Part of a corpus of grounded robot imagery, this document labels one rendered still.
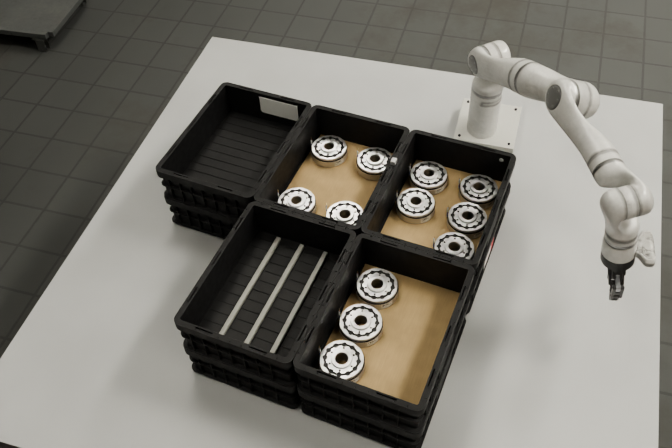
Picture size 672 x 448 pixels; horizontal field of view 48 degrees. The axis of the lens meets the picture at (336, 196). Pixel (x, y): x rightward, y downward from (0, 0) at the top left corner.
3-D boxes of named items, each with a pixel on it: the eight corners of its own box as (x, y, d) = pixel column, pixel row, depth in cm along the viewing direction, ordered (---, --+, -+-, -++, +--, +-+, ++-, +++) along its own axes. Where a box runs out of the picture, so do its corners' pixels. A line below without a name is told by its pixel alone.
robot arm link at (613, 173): (661, 199, 154) (632, 149, 162) (619, 210, 154) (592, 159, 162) (655, 218, 159) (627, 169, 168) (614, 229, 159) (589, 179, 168)
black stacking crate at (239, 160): (229, 111, 237) (223, 82, 229) (315, 133, 229) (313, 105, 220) (162, 199, 213) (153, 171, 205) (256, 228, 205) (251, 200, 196)
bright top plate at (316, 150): (319, 133, 222) (319, 131, 222) (351, 140, 219) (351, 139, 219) (306, 156, 216) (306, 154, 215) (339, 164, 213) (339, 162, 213)
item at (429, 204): (405, 185, 207) (405, 183, 206) (440, 196, 204) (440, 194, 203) (390, 210, 201) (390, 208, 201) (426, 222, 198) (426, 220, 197)
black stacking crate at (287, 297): (256, 229, 204) (251, 201, 196) (358, 261, 196) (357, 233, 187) (181, 349, 180) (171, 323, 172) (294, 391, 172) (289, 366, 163)
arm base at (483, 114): (471, 114, 241) (476, 74, 228) (499, 121, 239) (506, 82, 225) (462, 134, 236) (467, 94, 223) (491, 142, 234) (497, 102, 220)
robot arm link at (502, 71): (511, 68, 192) (544, 57, 194) (462, 46, 216) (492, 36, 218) (514, 101, 197) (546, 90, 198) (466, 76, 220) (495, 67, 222)
